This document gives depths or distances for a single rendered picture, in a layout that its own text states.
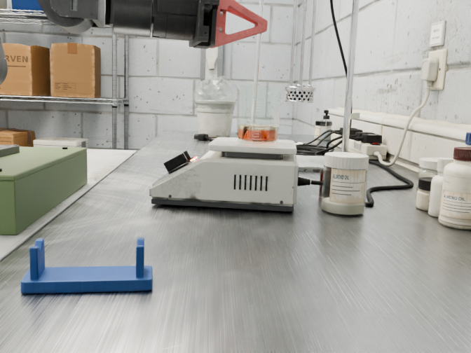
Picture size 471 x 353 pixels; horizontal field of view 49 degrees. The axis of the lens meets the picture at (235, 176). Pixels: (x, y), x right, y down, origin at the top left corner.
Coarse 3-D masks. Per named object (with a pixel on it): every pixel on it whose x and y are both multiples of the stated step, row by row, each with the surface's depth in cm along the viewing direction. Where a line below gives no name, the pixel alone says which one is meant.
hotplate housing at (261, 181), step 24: (192, 168) 68; (216, 168) 68; (240, 168) 68; (264, 168) 68; (288, 168) 67; (168, 192) 69; (192, 192) 69; (216, 192) 69; (240, 192) 68; (264, 192) 68; (288, 192) 68
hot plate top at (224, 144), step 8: (208, 144) 69; (216, 144) 68; (224, 144) 69; (232, 144) 69; (240, 144) 70; (248, 144) 70; (256, 144) 70; (264, 144) 71; (272, 144) 71; (280, 144) 72; (288, 144) 72; (240, 152) 68; (248, 152) 68; (256, 152) 68; (264, 152) 68; (272, 152) 68; (280, 152) 68; (288, 152) 68
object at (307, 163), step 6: (300, 156) 124; (306, 156) 124; (312, 156) 125; (318, 156) 125; (324, 156) 126; (300, 162) 112; (306, 162) 112; (312, 162) 113; (318, 162) 113; (300, 168) 107; (306, 168) 107; (312, 168) 107; (318, 168) 107
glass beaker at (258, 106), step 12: (240, 96) 71; (252, 96) 70; (264, 96) 70; (276, 96) 71; (240, 108) 71; (252, 108) 70; (264, 108) 70; (276, 108) 71; (240, 120) 72; (252, 120) 70; (264, 120) 70; (276, 120) 72; (240, 132) 72; (252, 132) 71; (264, 132) 71; (276, 132) 72
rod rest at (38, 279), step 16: (32, 256) 39; (32, 272) 39; (48, 272) 41; (64, 272) 41; (80, 272) 41; (96, 272) 42; (112, 272) 42; (128, 272) 42; (144, 272) 42; (32, 288) 39; (48, 288) 39; (64, 288) 40; (80, 288) 40; (96, 288) 40; (112, 288) 40; (128, 288) 40; (144, 288) 41
